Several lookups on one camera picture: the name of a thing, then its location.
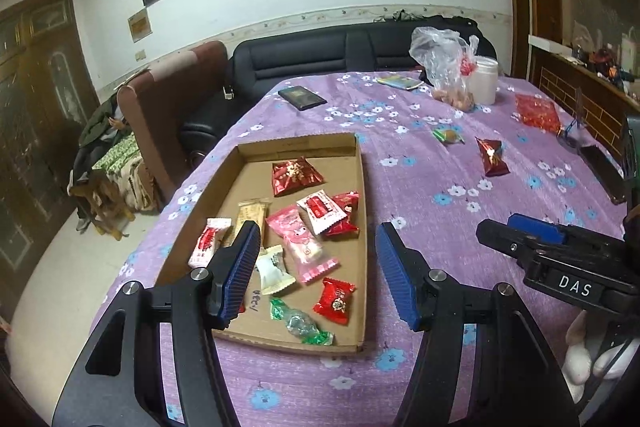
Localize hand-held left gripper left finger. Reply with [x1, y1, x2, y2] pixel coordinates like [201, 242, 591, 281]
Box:
[51, 221, 262, 427]

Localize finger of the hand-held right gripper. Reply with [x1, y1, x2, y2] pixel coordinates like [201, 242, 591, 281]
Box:
[506, 213, 568, 245]
[475, 219, 543, 269]

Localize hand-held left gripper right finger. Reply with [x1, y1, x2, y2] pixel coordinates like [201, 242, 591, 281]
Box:
[375, 222, 581, 427]

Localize white red snack packet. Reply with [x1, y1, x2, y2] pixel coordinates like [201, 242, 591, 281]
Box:
[296, 190, 349, 235]
[188, 218, 232, 270]

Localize gold snack bar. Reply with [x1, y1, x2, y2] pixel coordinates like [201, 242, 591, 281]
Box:
[236, 198, 272, 248]

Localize pink snack packet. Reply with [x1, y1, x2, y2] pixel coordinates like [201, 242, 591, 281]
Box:
[266, 205, 340, 284]

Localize dark red printed snack packet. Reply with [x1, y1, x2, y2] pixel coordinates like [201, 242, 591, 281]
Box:
[271, 158, 325, 198]

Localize cardboard tray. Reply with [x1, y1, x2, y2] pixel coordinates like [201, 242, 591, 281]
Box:
[156, 132, 370, 356]

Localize white green candy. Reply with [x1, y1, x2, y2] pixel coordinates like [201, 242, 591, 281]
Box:
[256, 245, 296, 296]

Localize purple floral tablecloth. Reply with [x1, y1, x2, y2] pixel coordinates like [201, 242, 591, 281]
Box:
[102, 69, 628, 427]

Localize dark red shiny snack packet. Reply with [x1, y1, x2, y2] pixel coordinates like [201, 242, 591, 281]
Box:
[475, 137, 510, 178]

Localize black phone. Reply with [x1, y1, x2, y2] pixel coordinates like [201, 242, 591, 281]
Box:
[580, 146, 627, 205]

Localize red patterned packet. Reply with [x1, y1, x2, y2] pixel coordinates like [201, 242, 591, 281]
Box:
[515, 93, 562, 134]

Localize green orange wrapped candy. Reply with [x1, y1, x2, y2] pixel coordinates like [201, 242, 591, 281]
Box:
[433, 127, 464, 145]

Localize wooden stool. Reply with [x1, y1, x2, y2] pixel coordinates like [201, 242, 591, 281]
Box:
[70, 177, 136, 240]

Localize white plastic container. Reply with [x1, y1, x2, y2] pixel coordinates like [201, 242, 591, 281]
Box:
[469, 56, 501, 105]

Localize pile of clothes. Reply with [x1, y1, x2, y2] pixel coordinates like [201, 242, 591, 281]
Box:
[67, 99, 161, 233]

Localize brown armchair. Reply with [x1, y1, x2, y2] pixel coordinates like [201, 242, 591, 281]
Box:
[117, 41, 228, 202]

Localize clutter on cabinet ledge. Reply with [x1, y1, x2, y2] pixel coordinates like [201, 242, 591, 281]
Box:
[570, 32, 640, 102]

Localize white flat box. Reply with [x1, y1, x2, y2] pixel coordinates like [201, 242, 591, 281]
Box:
[529, 35, 573, 58]

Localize black flat box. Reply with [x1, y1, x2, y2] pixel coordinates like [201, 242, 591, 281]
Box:
[277, 85, 328, 112]

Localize colourful booklet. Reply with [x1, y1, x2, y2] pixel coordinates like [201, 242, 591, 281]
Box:
[376, 75, 426, 91]

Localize clear plastic bag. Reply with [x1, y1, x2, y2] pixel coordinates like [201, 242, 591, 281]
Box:
[409, 27, 482, 112]

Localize black leather sofa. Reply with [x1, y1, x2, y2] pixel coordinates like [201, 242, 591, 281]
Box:
[180, 14, 498, 158]

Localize wooden door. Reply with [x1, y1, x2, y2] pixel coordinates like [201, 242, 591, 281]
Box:
[0, 0, 101, 308]

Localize blue cable stand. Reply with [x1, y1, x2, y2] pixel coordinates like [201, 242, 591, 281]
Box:
[557, 87, 590, 148]

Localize yellow wall plaque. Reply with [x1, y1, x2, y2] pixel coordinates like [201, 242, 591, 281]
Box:
[127, 9, 152, 42]

